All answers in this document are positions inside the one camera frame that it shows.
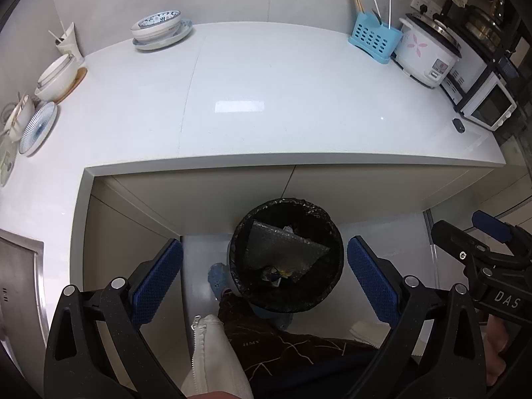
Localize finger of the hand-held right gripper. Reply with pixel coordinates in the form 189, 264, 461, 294
430, 220, 491, 267
471, 210, 532, 267

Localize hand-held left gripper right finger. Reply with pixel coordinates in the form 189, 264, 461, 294
347, 235, 487, 399

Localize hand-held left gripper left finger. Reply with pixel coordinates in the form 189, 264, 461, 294
44, 237, 186, 399

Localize trash bin with black liner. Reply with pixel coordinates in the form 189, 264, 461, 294
228, 199, 345, 314

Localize person's right hand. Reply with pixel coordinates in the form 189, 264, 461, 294
484, 314, 520, 387

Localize blue slipper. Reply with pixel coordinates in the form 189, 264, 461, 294
253, 308, 294, 330
207, 263, 233, 300

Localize beige side cabinet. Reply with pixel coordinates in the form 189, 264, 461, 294
85, 177, 186, 300

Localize beige cabinet door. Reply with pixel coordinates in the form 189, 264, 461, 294
283, 165, 496, 217
102, 165, 297, 238

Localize white zippered jacket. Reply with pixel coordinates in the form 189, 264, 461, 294
181, 314, 254, 399

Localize silver foil packet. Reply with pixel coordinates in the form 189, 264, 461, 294
245, 218, 331, 281

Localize crumpled wrapper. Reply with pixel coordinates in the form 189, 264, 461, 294
260, 266, 292, 287

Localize brown patterned pants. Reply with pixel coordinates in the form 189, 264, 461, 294
218, 289, 400, 399

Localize white toaster oven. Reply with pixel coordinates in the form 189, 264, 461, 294
441, 37, 518, 131

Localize stainless steel sink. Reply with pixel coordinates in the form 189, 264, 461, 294
0, 228, 46, 379

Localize black metal appliance rack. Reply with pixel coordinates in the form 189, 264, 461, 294
432, 0, 532, 113

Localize white flowered rice cooker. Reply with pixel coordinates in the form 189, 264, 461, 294
393, 12, 463, 90

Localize steel pot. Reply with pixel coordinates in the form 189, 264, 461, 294
463, 4, 505, 51

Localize blue striped plate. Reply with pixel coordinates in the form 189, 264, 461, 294
19, 101, 58, 156

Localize green patterned plate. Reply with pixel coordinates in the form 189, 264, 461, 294
0, 137, 15, 188

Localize blue utensil holder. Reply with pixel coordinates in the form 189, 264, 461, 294
348, 10, 403, 65

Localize wooden coaster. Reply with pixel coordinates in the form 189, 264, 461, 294
52, 66, 88, 104

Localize blue rimmed plate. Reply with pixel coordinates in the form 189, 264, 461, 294
133, 19, 194, 52

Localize white flared cup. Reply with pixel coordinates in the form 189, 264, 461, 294
54, 23, 86, 58

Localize blue patterned bowl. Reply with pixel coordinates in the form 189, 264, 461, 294
131, 9, 183, 34

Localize white stick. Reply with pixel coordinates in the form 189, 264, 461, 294
48, 21, 67, 45

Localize wall socket with plug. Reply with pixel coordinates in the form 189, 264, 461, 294
409, 0, 443, 15

